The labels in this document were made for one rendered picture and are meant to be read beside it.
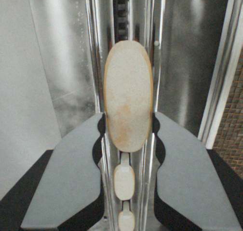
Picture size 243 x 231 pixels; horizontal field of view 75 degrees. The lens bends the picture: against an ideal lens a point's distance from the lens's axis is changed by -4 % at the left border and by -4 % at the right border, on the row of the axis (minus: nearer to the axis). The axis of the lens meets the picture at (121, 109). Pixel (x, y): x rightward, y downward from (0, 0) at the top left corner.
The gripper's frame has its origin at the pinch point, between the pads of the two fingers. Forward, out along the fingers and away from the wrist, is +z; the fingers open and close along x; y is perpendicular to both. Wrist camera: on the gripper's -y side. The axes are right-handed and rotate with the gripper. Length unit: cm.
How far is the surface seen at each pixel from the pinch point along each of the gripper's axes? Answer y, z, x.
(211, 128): 4.1, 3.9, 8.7
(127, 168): 13.4, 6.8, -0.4
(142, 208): 25.8, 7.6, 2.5
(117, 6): -7.6, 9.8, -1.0
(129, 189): 20.2, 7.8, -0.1
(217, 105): 1.4, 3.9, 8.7
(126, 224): 32.5, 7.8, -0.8
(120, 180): 17.6, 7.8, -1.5
